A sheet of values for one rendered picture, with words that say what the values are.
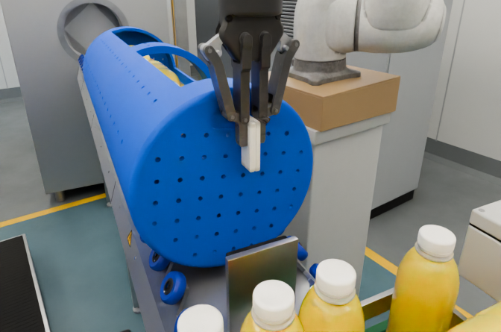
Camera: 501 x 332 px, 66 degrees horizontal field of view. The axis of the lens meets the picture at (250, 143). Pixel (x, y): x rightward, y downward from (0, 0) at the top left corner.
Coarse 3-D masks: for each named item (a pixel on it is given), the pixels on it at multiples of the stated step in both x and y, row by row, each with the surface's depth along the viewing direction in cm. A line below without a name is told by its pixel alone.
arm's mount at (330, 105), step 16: (288, 80) 113; (352, 80) 111; (368, 80) 110; (384, 80) 110; (288, 96) 108; (304, 96) 103; (320, 96) 98; (336, 96) 100; (352, 96) 103; (368, 96) 107; (384, 96) 112; (304, 112) 104; (320, 112) 99; (336, 112) 102; (352, 112) 106; (368, 112) 110; (384, 112) 114; (320, 128) 101
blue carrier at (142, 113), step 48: (96, 48) 107; (144, 48) 82; (96, 96) 84; (144, 96) 57; (192, 96) 49; (144, 144) 48; (192, 144) 50; (288, 144) 57; (144, 192) 49; (192, 192) 52; (240, 192) 57; (288, 192) 60; (144, 240) 52; (192, 240) 55; (240, 240) 59
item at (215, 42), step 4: (216, 36) 44; (212, 40) 44; (216, 40) 44; (220, 40) 44; (204, 44) 44; (208, 44) 44; (212, 44) 44; (216, 44) 44; (220, 44) 44; (200, 48) 44; (216, 48) 44; (220, 48) 45; (220, 52) 44; (204, 56) 44; (220, 56) 45; (208, 60) 45
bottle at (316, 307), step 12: (312, 288) 40; (312, 300) 39; (324, 300) 37; (336, 300) 37; (348, 300) 37; (300, 312) 40; (312, 312) 38; (324, 312) 38; (336, 312) 37; (348, 312) 37; (360, 312) 38; (312, 324) 38; (324, 324) 37; (336, 324) 37; (348, 324) 37; (360, 324) 38
